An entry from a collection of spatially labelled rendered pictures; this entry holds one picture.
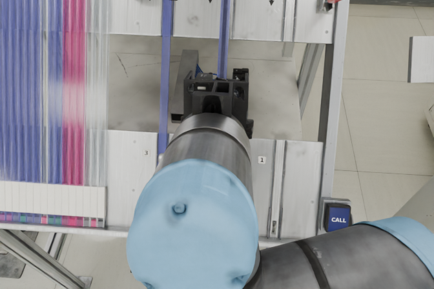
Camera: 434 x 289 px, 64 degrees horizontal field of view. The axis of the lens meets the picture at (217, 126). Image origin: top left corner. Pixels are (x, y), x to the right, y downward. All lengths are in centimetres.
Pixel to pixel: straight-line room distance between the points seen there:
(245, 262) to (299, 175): 49
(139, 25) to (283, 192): 41
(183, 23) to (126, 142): 25
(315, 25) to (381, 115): 134
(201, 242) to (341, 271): 13
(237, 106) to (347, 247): 18
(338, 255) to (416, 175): 154
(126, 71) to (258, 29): 58
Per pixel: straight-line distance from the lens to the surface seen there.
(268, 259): 29
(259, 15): 66
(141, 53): 119
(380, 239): 31
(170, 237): 19
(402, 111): 204
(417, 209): 89
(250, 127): 43
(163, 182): 21
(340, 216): 67
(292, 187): 68
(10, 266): 163
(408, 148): 189
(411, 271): 31
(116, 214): 73
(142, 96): 105
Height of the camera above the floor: 138
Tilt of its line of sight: 53 degrees down
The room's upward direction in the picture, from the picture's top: straight up
